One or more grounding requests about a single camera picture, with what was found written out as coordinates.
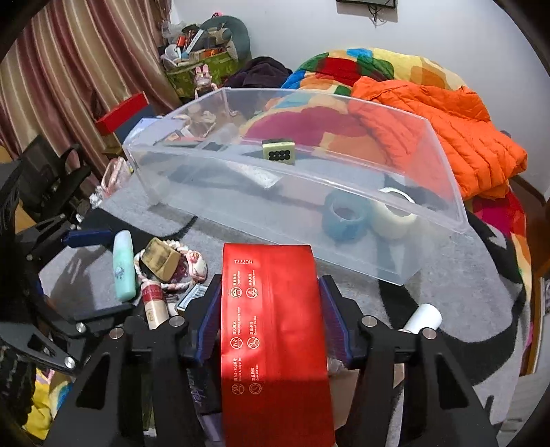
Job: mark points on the clear plastic storage box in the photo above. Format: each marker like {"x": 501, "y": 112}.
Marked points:
{"x": 258, "y": 202}

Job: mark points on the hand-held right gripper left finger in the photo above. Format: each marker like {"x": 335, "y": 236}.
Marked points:
{"x": 207, "y": 320}

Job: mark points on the pink transparent bag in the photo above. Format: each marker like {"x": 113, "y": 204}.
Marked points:
{"x": 114, "y": 176}

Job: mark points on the person's left forearm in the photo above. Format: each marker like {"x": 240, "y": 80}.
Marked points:
{"x": 15, "y": 378}

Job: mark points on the beige bottle with red label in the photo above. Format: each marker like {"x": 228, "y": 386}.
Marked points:
{"x": 154, "y": 307}

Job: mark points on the blue tape roll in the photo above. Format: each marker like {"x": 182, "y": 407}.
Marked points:
{"x": 331, "y": 215}

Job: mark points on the mint green tube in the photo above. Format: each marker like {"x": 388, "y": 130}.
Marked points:
{"x": 124, "y": 266}

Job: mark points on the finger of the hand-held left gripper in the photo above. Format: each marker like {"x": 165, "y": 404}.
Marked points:
{"x": 92, "y": 237}
{"x": 107, "y": 313}

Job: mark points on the striped curtain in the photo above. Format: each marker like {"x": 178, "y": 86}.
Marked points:
{"x": 64, "y": 64}

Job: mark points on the bunny topped bottle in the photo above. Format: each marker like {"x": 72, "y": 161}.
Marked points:
{"x": 204, "y": 77}

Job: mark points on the green mahjong tile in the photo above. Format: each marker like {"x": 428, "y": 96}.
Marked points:
{"x": 279, "y": 152}

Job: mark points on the red gift box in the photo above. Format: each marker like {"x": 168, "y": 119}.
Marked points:
{"x": 124, "y": 111}

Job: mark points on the dark purple cloth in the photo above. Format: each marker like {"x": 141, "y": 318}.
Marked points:
{"x": 262, "y": 71}

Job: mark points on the brown paper packet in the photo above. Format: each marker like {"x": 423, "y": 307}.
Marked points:
{"x": 161, "y": 258}

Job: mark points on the white cylindrical tube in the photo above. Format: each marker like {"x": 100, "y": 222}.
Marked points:
{"x": 425, "y": 318}

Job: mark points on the grey black patterned blanket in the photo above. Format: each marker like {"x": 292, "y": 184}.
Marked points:
{"x": 429, "y": 279}

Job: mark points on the pile of desk clutter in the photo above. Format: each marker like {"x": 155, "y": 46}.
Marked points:
{"x": 184, "y": 43}

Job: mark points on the black office chair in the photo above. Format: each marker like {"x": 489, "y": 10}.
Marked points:
{"x": 38, "y": 172}

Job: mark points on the yellow cloth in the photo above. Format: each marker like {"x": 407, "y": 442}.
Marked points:
{"x": 43, "y": 399}

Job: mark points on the blue white notebook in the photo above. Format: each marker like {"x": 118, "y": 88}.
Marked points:
{"x": 144, "y": 124}

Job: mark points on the grey green plush toy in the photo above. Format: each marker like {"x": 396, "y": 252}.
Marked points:
{"x": 238, "y": 38}

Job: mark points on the orange puffer jacket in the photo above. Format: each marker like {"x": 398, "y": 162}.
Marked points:
{"x": 429, "y": 120}

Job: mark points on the white tape roll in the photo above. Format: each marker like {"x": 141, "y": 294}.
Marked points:
{"x": 386, "y": 225}

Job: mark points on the red foil pouch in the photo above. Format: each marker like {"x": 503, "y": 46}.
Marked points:
{"x": 275, "y": 344}

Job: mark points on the green storage box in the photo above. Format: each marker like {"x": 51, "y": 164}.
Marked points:
{"x": 223, "y": 66}

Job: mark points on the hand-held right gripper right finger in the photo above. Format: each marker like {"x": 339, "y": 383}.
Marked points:
{"x": 336, "y": 320}

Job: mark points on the colourful patchwork quilt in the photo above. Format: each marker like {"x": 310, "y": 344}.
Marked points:
{"x": 386, "y": 60}

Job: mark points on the small wall monitor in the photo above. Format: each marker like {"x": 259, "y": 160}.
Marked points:
{"x": 365, "y": 2}

